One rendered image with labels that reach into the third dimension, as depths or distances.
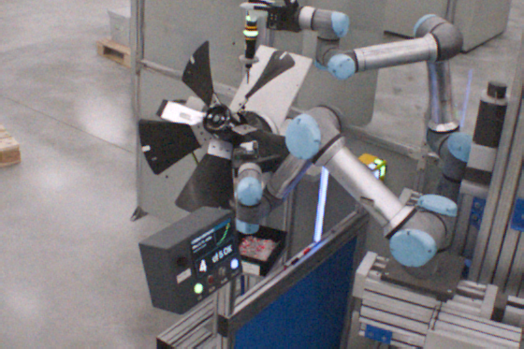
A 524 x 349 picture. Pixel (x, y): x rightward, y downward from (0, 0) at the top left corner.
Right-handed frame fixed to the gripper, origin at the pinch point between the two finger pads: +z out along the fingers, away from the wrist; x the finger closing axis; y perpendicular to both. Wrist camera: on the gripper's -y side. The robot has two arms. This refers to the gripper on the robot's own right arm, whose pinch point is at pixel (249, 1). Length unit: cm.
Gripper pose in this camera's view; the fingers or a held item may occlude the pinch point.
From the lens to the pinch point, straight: 237.7
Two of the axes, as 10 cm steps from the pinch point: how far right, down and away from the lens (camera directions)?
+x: 4.4, -3.6, 8.2
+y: -0.6, 9.0, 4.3
